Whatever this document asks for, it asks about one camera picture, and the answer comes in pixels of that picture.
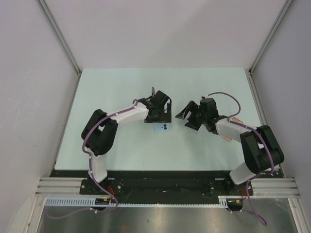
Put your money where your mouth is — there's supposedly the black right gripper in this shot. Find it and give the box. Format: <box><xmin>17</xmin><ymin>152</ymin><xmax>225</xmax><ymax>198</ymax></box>
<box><xmin>175</xmin><ymin>101</ymin><xmax>207</xmax><ymax>131</ymax></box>

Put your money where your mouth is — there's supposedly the blue cased phone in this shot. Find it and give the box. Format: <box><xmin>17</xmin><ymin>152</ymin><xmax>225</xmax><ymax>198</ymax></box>
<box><xmin>153</xmin><ymin>122</ymin><xmax>170</xmax><ymax>133</ymax></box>

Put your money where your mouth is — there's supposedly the pink phone case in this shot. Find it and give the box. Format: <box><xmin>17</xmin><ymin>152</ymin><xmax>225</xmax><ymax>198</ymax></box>
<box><xmin>216</xmin><ymin>118</ymin><xmax>245</xmax><ymax>142</ymax></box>

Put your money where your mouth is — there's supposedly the purple phone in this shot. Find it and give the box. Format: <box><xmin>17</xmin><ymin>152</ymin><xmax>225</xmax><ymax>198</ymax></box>
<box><xmin>151</xmin><ymin>86</ymin><xmax>156</xmax><ymax>96</ymax></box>

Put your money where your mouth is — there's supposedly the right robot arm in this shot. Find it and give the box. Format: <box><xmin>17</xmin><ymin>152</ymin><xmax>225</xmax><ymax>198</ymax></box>
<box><xmin>175</xmin><ymin>97</ymin><xmax>285</xmax><ymax>195</ymax></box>

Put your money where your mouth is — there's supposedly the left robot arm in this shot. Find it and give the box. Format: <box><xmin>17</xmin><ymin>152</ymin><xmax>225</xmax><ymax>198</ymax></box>
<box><xmin>81</xmin><ymin>88</ymin><xmax>172</xmax><ymax>194</ymax></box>

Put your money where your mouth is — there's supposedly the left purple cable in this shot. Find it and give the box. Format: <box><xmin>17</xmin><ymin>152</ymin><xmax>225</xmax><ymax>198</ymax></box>
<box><xmin>45</xmin><ymin>98</ymin><xmax>140</xmax><ymax>219</ymax></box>

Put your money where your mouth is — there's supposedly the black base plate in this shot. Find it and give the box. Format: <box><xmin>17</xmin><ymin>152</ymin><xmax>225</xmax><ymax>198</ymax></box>
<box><xmin>48</xmin><ymin>169</ymin><xmax>285</xmax><ymax>204</ymax></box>

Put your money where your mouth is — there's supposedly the aluminium rail frame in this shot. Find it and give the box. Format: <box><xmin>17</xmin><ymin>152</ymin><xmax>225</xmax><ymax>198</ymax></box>
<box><xmin>35</xmin><ymin>177</ymin><xmax>84</xmax><ymax>197</ymax></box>

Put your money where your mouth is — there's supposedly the white cable duct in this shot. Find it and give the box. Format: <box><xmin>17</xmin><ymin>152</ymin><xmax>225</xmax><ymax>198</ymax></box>
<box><xmin>45</xmin><ymin>196</ymin><xmax>242</xmax><ymax>208</ymax></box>

